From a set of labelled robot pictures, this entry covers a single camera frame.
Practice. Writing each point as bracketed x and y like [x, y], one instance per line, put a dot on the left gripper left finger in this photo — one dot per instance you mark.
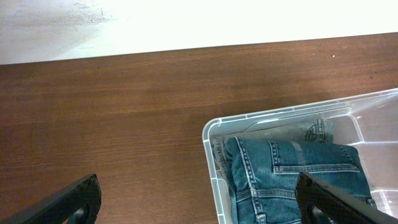
[78, 202]

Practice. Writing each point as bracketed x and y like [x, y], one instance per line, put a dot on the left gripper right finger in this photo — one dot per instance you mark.
[320, 202]

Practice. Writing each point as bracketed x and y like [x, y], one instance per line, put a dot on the dark blue jeans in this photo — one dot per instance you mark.
[262, 175]

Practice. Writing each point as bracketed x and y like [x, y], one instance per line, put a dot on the light blue jeans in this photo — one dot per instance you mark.
[316, 130]

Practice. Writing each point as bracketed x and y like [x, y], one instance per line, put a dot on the clear plastic storage bin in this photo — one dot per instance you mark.
[366, 122]

